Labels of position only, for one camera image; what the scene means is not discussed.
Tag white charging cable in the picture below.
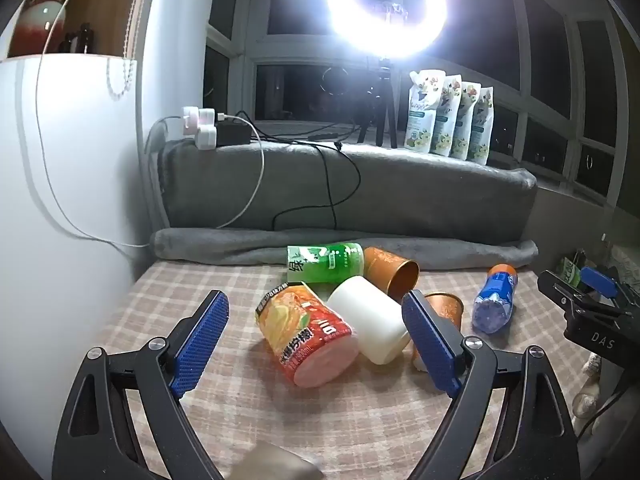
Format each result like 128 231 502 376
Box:
215 112 266 232

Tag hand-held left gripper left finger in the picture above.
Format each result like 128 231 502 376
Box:
51 290 231 480

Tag green label packet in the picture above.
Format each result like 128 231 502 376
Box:
559 257 582 289

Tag grey fleece blanket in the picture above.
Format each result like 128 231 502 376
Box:
159 137 539 243

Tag black tripod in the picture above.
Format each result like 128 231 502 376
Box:
357 56 399 149

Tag grey window frame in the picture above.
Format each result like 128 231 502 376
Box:
202 0 632 202

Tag long white cable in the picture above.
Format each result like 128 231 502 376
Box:
36 0 151 250

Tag blue plastic bottle orange cap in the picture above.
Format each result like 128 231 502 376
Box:
472 263 519 335

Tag orange paper cup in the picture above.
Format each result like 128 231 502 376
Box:
412 292 465 373
362 246 421 306

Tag white fluffy cloth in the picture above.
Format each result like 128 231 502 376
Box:
571 352 602 419

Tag red ceramic vase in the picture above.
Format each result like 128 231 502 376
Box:
7 0 68 58

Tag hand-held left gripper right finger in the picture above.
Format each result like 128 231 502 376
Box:
401 290 581 480

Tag black power cable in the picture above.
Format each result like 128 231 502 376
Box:
235 110 363 233

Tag black power strip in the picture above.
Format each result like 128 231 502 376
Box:
215 119 254 147

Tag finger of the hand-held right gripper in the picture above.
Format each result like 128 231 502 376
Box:
580 266 640 307
537 270 627 319

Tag white green refill pouch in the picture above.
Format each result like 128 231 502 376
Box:
431 74 463 157
450 80 483 161
467 86 496 166
404 69 446 155

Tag white bead cord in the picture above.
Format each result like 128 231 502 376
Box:
106 0 151 100

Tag white cabinet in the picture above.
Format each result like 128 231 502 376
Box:
0 55 157 436

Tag ring light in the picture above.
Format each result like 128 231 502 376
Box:
322 0 448 59

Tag orange red drink bottle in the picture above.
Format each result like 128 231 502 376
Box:
256 282 361 388

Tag thin black cable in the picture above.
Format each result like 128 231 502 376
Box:
579 367 623 437

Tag rolled grey blanket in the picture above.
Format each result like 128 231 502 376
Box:
151 227 540 271

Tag dark glass bottles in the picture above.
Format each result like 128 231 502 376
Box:
62 22 96 55

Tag white plastic cup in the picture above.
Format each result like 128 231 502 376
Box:
326 276 413 365

